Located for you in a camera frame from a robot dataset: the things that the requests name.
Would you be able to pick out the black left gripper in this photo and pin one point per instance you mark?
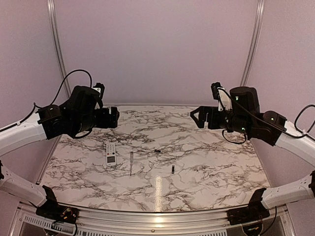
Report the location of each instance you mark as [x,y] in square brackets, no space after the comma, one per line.
[105,122]

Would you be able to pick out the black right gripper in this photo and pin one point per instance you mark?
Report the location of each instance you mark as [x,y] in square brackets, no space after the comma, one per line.
[213,124]

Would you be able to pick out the white remote control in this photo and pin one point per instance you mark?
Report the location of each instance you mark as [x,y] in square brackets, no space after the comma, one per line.
[111,159]

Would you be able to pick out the clear handled screwdriver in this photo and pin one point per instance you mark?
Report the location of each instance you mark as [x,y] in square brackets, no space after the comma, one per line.
[131,162]

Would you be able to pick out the white battery cover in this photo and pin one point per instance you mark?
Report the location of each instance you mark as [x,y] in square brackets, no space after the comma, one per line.
[241,197]

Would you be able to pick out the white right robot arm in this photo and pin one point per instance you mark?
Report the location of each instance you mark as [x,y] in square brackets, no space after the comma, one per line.
[238,111]

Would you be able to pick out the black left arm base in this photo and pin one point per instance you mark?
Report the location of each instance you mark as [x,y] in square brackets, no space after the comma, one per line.
[53,210]

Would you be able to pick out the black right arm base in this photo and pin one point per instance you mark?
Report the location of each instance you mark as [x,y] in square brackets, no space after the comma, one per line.
[252,212]

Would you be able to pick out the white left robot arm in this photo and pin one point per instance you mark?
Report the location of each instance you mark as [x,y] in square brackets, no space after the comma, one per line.
[82,112]

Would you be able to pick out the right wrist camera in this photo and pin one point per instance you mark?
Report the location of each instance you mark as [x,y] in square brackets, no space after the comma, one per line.
[220,94]

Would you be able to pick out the aluminium right corner post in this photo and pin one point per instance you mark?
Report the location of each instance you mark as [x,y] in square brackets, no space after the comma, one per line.
[254,42]

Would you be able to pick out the aluminium corner post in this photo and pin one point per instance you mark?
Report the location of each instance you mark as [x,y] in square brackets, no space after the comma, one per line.
[254,42]
[56,38]

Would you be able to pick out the aluminium front rail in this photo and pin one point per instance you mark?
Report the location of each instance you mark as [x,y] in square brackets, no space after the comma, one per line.
[100,222]

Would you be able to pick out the aluminium left corner post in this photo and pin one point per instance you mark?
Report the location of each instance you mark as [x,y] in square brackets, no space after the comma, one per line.
[56,38]

